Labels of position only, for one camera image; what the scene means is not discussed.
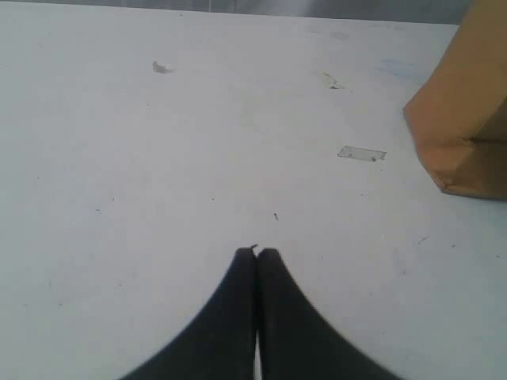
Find clear tape scrap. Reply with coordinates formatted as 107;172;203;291
337;146;387;162

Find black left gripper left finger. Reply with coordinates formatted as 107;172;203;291
124;248;257;380

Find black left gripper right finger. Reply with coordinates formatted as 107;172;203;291
257;249;397;379

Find brown paper shopping bag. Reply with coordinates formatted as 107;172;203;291
403;0;506;200

